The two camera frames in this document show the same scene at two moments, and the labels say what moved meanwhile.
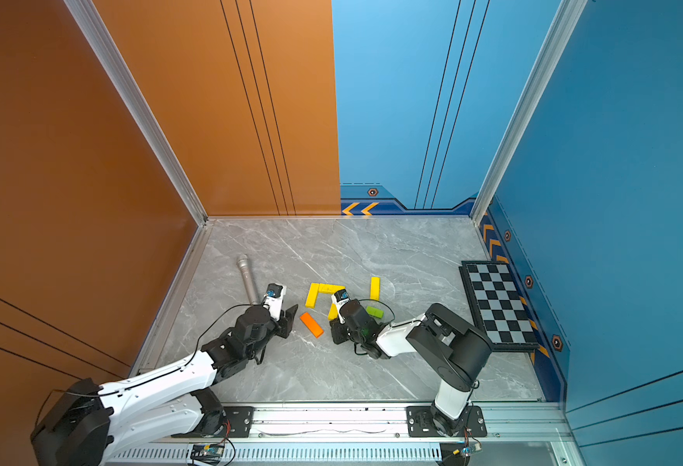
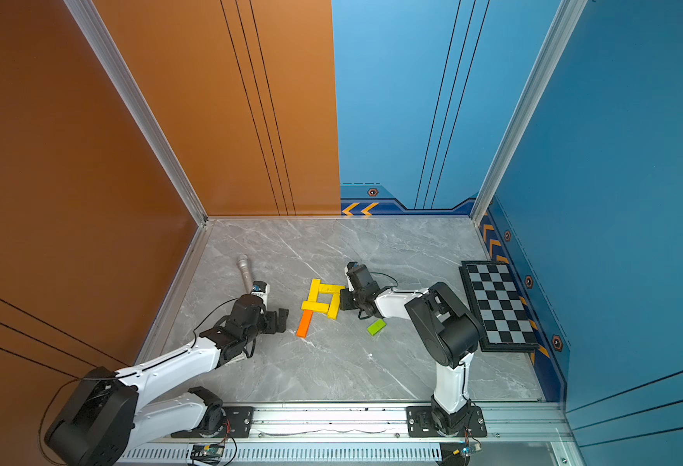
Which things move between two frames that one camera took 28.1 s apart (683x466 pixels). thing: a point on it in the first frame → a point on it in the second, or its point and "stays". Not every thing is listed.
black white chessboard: [496, 306] stays
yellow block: [333, 313] → [313, 306]
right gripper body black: [342, 333] → [351, 300]
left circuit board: [210, 454] stays
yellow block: [311, 296] stays
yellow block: [329, 288] stays
